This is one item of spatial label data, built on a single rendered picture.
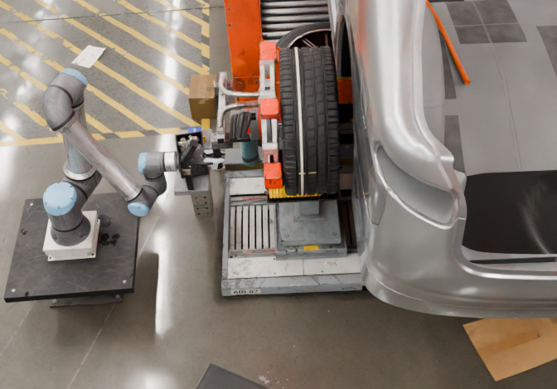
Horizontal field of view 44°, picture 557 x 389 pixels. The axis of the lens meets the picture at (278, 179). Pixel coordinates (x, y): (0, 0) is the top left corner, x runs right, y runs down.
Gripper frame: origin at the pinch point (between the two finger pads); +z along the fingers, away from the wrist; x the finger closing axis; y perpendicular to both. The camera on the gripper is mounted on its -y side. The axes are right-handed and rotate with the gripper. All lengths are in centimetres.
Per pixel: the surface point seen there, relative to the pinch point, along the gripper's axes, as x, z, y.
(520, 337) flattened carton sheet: 50, 136, 82
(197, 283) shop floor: 11, -21, 83
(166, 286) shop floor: 12, -37, 83
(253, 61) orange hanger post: -63, 14, 0
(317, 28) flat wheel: -131, 50, 33
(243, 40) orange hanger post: -63, 10, -14
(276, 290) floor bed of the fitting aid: 20, 20, 79
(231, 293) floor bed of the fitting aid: 20, -3, 79
